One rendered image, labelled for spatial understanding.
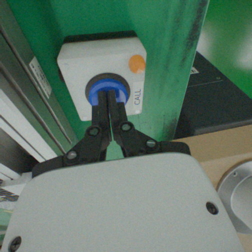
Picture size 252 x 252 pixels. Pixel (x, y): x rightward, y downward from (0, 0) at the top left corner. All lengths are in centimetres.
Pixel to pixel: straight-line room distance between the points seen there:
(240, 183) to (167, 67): 31
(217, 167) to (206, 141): 6
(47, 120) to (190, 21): 21
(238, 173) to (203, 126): 13
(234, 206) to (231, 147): 13
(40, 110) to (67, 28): 9
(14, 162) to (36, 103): 12
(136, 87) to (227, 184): 32
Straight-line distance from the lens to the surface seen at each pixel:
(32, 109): 18
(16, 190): 31
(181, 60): 23
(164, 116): 30
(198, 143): 39
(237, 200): 42
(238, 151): 41
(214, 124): 41
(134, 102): 17
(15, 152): 27
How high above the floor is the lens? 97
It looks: 40 degrees down
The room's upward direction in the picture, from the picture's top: 169 degrees clockwise
